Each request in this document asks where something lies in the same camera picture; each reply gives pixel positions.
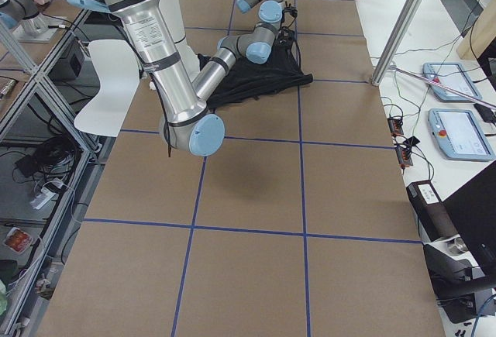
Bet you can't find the white plastic chair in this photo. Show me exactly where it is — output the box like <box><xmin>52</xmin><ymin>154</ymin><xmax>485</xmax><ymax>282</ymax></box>
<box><xmin>74</xmin><ymin>40</ymin><xmax>140</xmax><ymax>137</ymax></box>

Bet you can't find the aluminium frame post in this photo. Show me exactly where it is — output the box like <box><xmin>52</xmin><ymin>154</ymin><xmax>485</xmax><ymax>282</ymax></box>
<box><xmin>370</xmin><ymin>0</ymin><xmax>422</xmax><ymax>86</ymax></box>

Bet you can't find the small circuit board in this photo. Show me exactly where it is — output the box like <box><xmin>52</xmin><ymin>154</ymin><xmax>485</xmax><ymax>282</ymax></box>
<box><xmin>387</xmin><ymin>117</ymin><xmax>404</xmax><ymax>136</ymax></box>

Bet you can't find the red food package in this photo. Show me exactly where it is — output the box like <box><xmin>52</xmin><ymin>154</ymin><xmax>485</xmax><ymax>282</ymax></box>
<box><xmin>2</xmin><ymin>227</ymin><xmax>35</xmax><ymax>254</ymax></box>

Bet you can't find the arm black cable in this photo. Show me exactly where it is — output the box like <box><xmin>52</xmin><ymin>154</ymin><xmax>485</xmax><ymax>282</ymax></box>
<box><xmin>278</xmin><ymin>11</ymin><xmax>304</xmax><ymax>70</ymax></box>

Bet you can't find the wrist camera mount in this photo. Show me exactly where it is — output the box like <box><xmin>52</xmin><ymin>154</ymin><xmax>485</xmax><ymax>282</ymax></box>
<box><xmin>282</xmin><ymin>1</ymin><xmax>298</xmax><ymax>19</ymax></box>

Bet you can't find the far blue teach pendant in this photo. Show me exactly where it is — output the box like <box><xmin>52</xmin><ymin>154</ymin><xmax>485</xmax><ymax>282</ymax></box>
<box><xmin>422</xmin><ymin>63</ymin><xmax>482</xmax><ymax>102</ymax></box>

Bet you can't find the blue teach pendant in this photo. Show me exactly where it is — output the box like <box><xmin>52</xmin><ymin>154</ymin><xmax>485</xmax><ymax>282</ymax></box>
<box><xmin>428</xmin><ymin>108</ymin><xmax>495</xmax><ymax>162</ymax></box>
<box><xmin>422</xmin><ymin>63</ymin><xmax>482</xmax><ymax>102</ymax></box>

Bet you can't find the near blue teach pendant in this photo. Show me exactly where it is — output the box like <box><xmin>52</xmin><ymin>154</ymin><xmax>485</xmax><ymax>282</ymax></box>
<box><xmin>428</xmin><ymin>108</ymin><xmax>495</xmax><ymax>162</ymax></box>

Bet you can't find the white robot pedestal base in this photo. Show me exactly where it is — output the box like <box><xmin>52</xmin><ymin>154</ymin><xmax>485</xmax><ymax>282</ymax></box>
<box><xmin>158</xmin><ymin>0</ymin><xmax>200</xmax><ymax>82</ymax></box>

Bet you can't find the black graphic t-shirt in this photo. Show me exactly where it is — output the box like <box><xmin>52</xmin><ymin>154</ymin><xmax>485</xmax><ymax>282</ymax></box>
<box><xmin>207</xmin><ymin>36</ymin><xmax>313</xmax><ymax>108</ymax></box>

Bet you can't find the black box device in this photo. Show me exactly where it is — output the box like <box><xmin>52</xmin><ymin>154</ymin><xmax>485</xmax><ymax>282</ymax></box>
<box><xmin>406</xmin><ymin>180</ymin><xmax>460</xmax><ymax>243</ymax></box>

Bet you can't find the reacher grabber stick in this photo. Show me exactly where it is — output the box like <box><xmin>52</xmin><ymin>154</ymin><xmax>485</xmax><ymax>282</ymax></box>
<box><xmin>390</xmin><ymin>65</ymin><xmax>495</xmax><ymax>124</ymax></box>

